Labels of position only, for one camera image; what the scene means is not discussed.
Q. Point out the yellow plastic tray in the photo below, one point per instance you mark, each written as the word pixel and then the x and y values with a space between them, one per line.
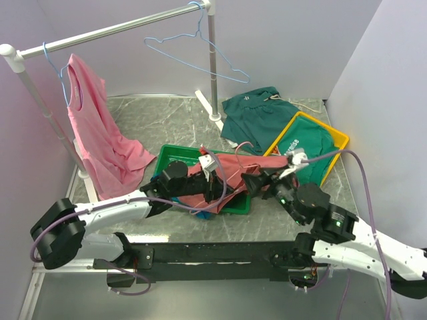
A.
pixel 340 139

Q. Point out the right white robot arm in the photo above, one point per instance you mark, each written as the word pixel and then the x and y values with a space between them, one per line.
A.
pixel 338 237

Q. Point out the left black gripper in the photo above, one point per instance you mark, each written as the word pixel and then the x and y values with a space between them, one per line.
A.
pixel 213 188

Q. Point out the salmon red t shirt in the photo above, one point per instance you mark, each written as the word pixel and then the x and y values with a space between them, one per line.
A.
pixel 270 162

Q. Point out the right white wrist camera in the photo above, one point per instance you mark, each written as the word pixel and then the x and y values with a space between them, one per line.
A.
pixel 297 160

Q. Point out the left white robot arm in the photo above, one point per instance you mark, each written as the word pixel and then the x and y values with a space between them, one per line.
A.
pixel 68 231

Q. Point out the dark green garment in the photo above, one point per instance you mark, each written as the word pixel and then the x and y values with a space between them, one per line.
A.
pixel 256 117

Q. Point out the blue t shirt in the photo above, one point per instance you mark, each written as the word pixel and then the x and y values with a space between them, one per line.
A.
pixel 198 214

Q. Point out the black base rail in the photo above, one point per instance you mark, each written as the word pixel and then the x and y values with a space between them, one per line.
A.
pixel 215 261

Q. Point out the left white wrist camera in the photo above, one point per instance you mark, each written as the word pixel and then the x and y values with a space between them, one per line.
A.
pixel 208 166

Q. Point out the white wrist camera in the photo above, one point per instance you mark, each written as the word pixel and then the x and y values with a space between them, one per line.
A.
pixel 208 166
pixel 297 160

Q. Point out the blue hanger with pink shirt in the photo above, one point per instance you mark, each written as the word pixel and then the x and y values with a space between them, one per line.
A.
pixel 58 72

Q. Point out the pink t shirt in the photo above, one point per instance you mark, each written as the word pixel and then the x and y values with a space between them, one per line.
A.
pixel 115 164

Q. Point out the pink wire hanger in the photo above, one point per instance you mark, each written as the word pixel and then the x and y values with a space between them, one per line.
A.
pixel 234 166

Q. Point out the green plastic tray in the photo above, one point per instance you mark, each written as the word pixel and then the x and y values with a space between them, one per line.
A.
pixel 239 205

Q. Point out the white clothes rack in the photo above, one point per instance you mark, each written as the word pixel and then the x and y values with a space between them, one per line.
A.
pixel 15 60

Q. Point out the green enterprise t shirt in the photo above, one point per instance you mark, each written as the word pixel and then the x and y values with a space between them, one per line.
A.
pixel 315 141

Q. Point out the empty blue wire hanger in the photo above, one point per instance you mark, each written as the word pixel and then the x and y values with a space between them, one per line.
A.
pixel 193 50

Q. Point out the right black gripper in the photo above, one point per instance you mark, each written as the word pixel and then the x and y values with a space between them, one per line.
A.
pixel 253 182

